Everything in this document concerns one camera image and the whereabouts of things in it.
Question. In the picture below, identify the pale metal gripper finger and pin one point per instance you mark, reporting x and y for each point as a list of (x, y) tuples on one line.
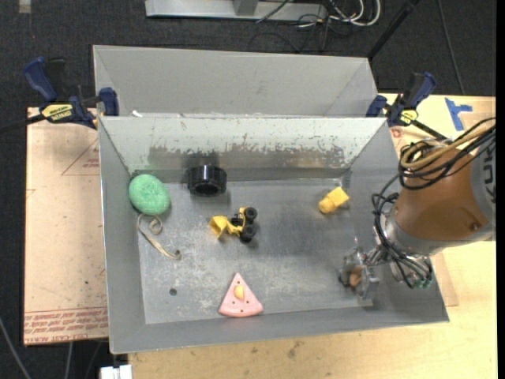
[(350, 262), (369, 287)]

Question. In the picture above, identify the small tan orange object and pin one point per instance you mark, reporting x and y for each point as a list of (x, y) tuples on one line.
[(356, 277)]

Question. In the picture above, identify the yellow plastic block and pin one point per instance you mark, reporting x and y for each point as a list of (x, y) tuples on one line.
[(333, 200)]

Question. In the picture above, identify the grey metal bin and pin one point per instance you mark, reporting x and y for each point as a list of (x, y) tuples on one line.
[(276, 251)]

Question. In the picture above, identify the pink triangular toy slice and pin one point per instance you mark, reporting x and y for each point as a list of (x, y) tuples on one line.
[(240, 305)]

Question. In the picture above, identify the yellow toy loader black wheels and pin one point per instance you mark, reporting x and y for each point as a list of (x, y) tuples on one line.
[(236, 226)]

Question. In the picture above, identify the tan rubber band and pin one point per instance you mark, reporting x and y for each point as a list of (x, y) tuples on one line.
[(154, 244)]

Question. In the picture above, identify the green oval sponge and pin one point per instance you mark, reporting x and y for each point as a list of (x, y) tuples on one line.
[(149, 194)]

